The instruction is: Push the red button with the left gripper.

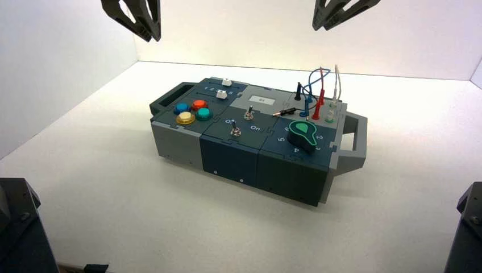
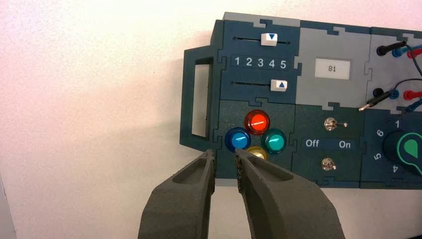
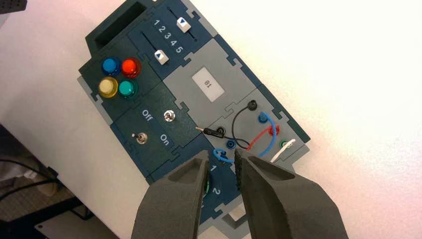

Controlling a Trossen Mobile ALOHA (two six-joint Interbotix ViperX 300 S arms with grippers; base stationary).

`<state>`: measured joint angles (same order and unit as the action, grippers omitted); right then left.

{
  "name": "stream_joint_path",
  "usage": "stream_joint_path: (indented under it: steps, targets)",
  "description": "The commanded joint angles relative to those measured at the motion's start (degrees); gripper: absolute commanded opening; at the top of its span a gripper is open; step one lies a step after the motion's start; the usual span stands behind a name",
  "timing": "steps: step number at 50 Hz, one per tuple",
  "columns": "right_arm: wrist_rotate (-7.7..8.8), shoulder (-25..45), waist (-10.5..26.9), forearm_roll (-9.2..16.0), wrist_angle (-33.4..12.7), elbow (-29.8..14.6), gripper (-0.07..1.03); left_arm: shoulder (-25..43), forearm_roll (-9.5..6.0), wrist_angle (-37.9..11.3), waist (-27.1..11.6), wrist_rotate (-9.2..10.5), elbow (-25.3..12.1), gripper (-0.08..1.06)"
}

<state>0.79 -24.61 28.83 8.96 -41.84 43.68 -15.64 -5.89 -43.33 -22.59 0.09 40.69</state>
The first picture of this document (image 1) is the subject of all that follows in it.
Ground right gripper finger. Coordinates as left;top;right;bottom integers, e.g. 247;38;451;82
321;0;381;31
312;0;336;32

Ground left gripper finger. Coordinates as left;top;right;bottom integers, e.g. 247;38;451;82
147;0;162;42
100;0;154;43

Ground yellow push button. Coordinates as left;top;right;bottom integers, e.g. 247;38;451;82
176;111;197;126

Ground green push button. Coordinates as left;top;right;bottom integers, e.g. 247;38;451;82
195;108;214;122

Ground small grey display screen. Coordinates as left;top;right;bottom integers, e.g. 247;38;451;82
248;94;277;105

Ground black and red plug lead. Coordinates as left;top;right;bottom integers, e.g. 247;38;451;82
272;107;310;122

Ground black rotary knob green pointer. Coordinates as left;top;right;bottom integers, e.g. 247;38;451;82
286;120;319;155

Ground white banana plug cable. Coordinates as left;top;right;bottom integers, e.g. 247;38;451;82
330;64;343;107

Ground red banana plug cable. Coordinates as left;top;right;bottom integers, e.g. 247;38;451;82
311;67;326;121

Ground blue banana plug cable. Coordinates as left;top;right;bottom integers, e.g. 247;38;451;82
298;68;333;118

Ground modular task box with handles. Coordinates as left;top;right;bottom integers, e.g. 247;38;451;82
149;77;368;208

